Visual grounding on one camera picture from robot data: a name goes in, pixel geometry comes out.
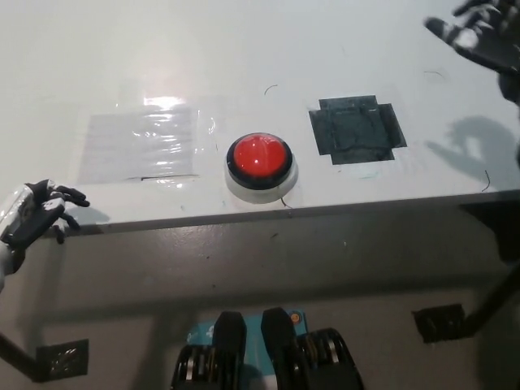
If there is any clear plastic taped sheet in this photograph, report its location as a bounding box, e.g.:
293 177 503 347
79 95 223 189

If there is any black metal table leg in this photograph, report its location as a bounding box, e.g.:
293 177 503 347
462 262 520 339
0 331 48 384

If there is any black table frame bracket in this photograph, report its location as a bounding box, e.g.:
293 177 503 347
458 199 520 263

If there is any red dome button, white base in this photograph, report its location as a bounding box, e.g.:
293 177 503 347
223 132 300 205

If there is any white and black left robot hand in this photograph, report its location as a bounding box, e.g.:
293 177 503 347
0 178 91 249

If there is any black tape patch on desk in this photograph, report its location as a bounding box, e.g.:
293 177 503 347
308 94 408 166

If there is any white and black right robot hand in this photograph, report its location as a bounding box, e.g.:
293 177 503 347
423 0 520 77

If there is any black floor tape patch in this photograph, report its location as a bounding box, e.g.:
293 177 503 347
411 303 466 345
35 338 90 379

